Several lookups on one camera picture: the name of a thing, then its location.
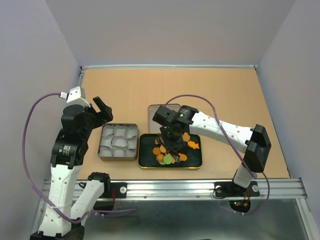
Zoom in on aluminium front rail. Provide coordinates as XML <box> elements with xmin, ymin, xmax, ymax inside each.
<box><xmin>111</xmin><ymin>178</ymin><xmax>308</xmax><ymax>202</ymax></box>

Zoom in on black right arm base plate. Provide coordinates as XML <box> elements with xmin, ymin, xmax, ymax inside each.
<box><xmin>213</xmin><ymin>181</ymin><xmax>260</xmax><ymax>199</ymax></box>

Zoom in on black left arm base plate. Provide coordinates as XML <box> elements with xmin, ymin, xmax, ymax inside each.
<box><xmin>100</xmin><ymin>182</ymin><xmax>128</xmax><ymax>199</ymax></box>

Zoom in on brown tin lid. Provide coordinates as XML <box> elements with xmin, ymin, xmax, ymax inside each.
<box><xmin>148</xmin><ymin>103</ymin><xmax>181</xmax><ymax>134</ymax></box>

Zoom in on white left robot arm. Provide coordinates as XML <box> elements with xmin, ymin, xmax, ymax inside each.
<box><xmin>30</xmin><ymin>96</ymin><xmax>113</xmax><ymax>240</ymax></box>

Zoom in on silver metal tongs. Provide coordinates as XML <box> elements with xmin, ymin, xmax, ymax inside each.
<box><xmin>152</xmin><ymin>134</ymin><xmax>181</xmax><ymax>165</ymax></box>

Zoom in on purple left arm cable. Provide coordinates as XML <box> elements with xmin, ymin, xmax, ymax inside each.
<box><xmin>22</xmin><ymin>92</ymin><xmax>137</xmax><ymax>224</ymax></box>

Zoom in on leaf-shaped orange cookie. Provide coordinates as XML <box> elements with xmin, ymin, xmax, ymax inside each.
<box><xmin>182</xmin><ymin>132</ymin><xmax>191</xmax><ymax>143</ymax></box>

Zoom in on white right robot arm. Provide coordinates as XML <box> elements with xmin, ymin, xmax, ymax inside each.
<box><xmin>152</xmin><ymin>105</ymin><xmax>272</xmax><ymax>195</ymax></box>

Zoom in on large fish-shaped cookie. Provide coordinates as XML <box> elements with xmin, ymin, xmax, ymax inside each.
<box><xmin>187</xmin><ymin>140</ymin><xmax>200</xmax><ymax>150</ymax></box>

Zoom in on brown cookie tin box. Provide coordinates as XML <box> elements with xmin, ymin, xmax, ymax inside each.
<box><xmin>98</xmin><ymin>123</ymin><xmax>139</xmax><ymax>162</ymax></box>

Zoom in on green round cookie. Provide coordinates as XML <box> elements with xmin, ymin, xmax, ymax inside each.
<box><xmin>163</xmin><ymin>154</ymin><xmax>174</xmax><ymax>165</ymax></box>

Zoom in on swirl flower cookie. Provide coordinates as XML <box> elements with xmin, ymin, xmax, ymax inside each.
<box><xmin>156</xmin><ymin>154</ymin><xmax>164</xmax><ymax>163</ymax></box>

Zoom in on black gold-rimmed tray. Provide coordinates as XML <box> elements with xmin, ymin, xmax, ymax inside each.
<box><xmin>138</xmin><ymin>133</ymin><xmax>203</xmax><ymax>169</ymax></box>

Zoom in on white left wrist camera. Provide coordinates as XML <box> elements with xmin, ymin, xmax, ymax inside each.
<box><xmin>59</xmin><ymin>86</ymin><xmax>90</xmax><ymax>107</ymax></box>

